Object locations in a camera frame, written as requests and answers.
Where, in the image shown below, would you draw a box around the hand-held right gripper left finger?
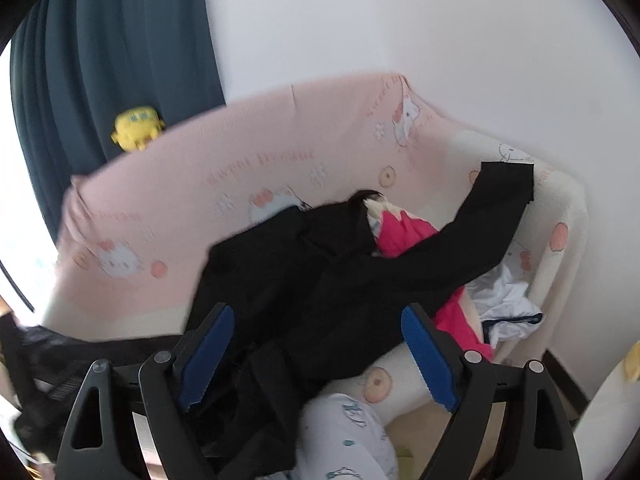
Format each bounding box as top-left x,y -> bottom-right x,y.
56,301 -> 236,480

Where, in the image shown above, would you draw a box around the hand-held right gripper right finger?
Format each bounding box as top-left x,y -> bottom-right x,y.
401,302 -> 583,480

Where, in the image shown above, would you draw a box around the black pants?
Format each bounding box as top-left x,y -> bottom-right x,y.
187,160 -> 537,376

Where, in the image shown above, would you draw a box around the cream garment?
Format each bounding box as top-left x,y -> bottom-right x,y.
460,295 -> 488,343

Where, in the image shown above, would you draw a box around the white garment with navy trim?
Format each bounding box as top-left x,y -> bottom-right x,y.
465,262 -> 545,347

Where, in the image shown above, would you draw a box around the person's printed pajama pants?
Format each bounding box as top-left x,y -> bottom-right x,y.
290,392 -> 401,480

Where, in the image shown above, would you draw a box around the pink garment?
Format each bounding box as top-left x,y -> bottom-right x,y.
372,210 -> 493,361

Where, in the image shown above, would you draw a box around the white printed garment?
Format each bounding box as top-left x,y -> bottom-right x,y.
364,197 -> 401,256

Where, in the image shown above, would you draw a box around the pink Hello Kitty sofa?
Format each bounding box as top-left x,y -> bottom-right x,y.
40,72 -> 588,411

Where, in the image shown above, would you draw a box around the yellow plush toy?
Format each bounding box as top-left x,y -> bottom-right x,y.
110,105 -> 167,153

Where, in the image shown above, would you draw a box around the dark blue curtain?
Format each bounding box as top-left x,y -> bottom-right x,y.
10,0 -> 226,196

